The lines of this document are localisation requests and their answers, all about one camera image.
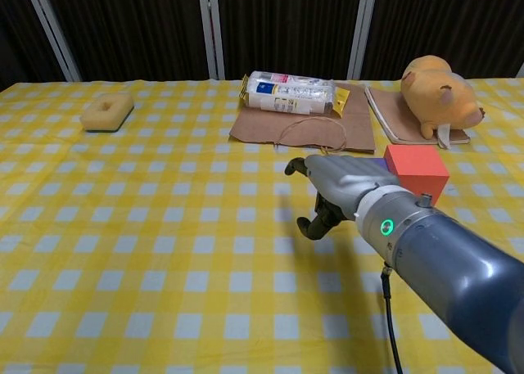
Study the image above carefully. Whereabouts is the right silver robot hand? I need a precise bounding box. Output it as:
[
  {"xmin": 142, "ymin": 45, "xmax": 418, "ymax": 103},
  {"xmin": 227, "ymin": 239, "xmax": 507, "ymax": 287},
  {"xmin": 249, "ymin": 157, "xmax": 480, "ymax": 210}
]
[{"xmin": 284, "ymin": 154, "xmax": 412, "ymax": 241}]

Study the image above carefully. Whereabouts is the large red cube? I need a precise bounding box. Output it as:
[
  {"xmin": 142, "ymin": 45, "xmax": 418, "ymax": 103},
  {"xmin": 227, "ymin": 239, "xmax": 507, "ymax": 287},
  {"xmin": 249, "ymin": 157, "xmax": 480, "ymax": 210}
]
[{"xmin": 383, "ymin": 145, "xmax": 451, "ymax": 206}]

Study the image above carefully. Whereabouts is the brown notebook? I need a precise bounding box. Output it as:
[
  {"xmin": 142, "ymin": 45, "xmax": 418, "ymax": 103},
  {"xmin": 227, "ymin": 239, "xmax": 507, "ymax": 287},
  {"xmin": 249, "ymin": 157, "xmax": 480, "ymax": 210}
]
[{"xmin": 364, "ymin": 85, "xmax": 471, "ymax": 146}]

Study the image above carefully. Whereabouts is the brown paper bag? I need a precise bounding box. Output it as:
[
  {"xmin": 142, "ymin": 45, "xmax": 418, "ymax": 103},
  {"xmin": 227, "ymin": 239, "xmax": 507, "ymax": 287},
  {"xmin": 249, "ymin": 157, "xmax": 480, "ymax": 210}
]
[{"xmin": 228, "ymin": 82, "xmax": 377, "ymax": 154}]

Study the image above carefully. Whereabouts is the plastic snack package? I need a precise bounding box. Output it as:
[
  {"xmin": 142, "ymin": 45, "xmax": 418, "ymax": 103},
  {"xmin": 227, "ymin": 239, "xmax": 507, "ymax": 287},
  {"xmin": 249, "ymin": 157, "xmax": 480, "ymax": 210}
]
[{"xmin": 239, "ymin": 70, "xmax": 352, "ymax": 119}]

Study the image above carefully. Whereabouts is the orange plush toy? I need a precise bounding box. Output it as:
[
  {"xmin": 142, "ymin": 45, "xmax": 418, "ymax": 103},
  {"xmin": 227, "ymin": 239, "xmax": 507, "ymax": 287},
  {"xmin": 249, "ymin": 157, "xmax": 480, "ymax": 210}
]
[{"xmin": 400, "ymin": 54, "xmax": 487, "ymax": 150}]

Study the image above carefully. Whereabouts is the yellow checkered tablecloth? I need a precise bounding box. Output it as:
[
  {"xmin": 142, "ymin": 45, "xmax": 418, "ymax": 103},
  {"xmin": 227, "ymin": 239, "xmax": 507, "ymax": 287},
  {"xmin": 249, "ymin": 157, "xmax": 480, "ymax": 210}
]
[{"xmin": 0, "ymin": 78, "xmax": 524, "ymax": 374}]

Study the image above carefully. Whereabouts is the yellow sponge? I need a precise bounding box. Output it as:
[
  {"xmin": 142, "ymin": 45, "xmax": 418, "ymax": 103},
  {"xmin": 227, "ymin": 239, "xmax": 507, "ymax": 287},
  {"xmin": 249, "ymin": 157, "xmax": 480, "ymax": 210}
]
[{"xmin": 79, "ymin": 93, "xmax": 135, "ymax": 134}]

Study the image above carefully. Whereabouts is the black pleated curtain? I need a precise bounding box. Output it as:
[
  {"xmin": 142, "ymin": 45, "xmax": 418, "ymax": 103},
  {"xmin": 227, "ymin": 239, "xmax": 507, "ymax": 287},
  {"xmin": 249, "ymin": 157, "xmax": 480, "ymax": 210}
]
[{"xmin": 0, "ymin": 0, "xmax": 524, "ymax": 92}]

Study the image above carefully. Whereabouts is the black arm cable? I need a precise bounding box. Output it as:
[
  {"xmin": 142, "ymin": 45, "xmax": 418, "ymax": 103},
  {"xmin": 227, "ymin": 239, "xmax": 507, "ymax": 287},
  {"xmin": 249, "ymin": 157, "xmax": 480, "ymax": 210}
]
[{"xmin": 380, "ymin": 267, "xmax": 404, "ymax": 374}]

